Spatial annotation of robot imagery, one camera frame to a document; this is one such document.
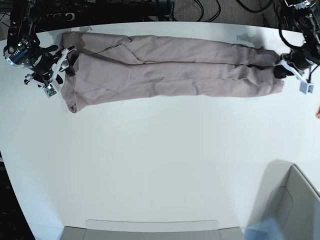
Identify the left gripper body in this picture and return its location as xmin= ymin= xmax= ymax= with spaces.
xmin=273 ymin=49 xmax=315 ymax=79

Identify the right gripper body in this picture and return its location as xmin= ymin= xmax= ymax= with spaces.
xmin=24 ymin=46 xmax=76 ymax=87

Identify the pink T-shirt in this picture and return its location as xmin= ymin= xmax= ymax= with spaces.
xmin=61 ymin=32 xmax=284 ymax=113

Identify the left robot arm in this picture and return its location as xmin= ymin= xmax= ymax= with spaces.
xmin=273 ymin=0 xmax=320 ymax=79

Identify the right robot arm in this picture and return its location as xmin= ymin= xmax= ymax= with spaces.
xmin=0 ymin=0 xmax=75 ymax=88

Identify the grey bin right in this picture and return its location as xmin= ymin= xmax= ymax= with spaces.
xmin=259 ymin=165 xmax=320 ymax=240

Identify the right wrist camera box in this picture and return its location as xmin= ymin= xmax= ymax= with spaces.
xmin=43 ymin=83 xmax=61 ymax=98

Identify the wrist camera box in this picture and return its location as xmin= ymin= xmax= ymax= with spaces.
xmin=43 ymin=83 xmax=61 ymax=98
xmin=299 ymin=81 xmax=314 ymax=94

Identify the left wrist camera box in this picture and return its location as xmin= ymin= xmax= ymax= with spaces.
xmin=299 ymin=81 xmax=314 ymax=94

